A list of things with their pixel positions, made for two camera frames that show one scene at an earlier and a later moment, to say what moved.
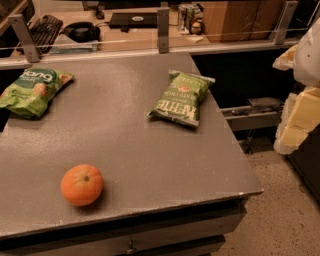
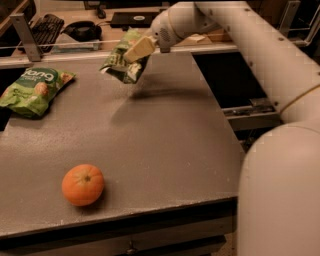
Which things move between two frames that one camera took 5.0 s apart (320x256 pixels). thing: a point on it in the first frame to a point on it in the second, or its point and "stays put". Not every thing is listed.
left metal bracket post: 27,39 stays put
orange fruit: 82,184 stays put
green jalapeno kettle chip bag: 180,102 to 116,62
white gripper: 308,58 to 162,32
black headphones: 82,32 stays put
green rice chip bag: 33,90 stays put
